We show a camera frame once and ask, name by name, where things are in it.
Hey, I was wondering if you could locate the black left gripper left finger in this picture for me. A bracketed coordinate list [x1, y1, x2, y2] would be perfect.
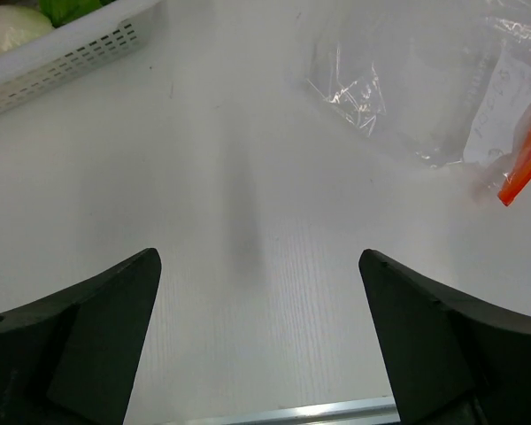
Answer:
[0, 248, 162, 424]

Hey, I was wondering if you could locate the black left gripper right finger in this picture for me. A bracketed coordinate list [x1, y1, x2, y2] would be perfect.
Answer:
[358, 250, 531, 424]

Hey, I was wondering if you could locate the clear zip bag orange zipper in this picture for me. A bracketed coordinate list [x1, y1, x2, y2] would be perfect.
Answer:
[294, 1, 531, 205]

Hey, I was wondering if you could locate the white perforated plastic basket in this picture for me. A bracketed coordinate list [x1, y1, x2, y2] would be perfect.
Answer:
[0, 1, 160, 114]

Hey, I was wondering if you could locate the aluminium rail at table edge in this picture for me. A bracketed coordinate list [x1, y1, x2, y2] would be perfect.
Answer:
[158, 395, 402, 425]

